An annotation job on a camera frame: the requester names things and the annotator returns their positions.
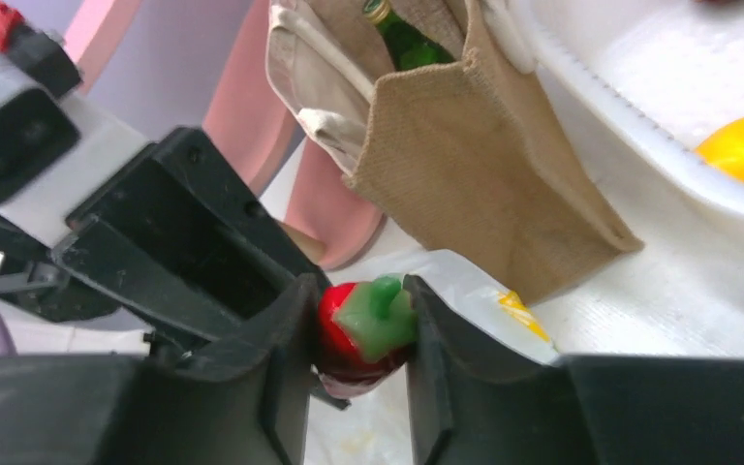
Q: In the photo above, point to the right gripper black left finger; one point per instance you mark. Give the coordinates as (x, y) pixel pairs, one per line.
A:
(241, 400)

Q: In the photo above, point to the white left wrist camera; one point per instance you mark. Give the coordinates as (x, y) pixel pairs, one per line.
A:
(57, 148)

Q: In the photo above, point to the white plastic basket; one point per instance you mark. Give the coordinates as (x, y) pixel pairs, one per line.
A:
(662, 75)

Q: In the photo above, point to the white plastic grocery bag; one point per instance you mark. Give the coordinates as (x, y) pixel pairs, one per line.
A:
(375, 428)

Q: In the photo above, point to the brown paper grocery bag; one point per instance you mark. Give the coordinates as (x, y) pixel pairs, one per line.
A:
(467, 156)

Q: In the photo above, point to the pink tiered shelf stand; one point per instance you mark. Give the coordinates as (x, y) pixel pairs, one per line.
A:
(263, 128)

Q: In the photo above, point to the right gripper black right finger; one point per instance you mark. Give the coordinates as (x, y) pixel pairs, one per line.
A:
(472, 400)

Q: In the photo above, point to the dark green bottle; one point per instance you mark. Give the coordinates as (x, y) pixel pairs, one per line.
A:
(407, 47)

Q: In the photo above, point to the red chili pepper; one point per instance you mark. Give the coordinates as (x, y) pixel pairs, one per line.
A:
(366, 331)

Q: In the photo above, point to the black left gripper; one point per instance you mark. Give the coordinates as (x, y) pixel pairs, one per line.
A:
(178, 239)

